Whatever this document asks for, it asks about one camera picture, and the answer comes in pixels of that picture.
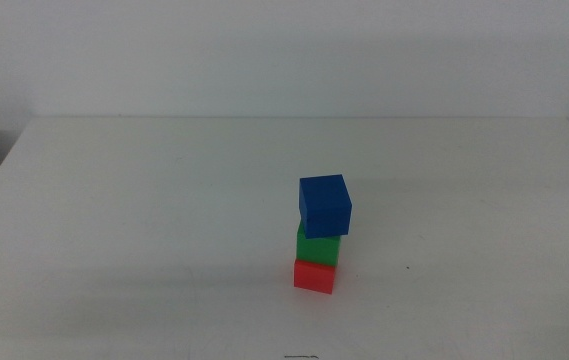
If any green cube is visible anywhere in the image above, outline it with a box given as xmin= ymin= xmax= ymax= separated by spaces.
xmin=296 ymin=219 xmax=342 ymax=268

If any red cube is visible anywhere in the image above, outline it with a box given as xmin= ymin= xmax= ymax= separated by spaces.
xmin=293 ymin=258 xmax=337 ymax=296

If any blue cube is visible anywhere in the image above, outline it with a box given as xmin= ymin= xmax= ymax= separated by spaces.
xmin=298 ymin=173 xmax=353 ymax=240

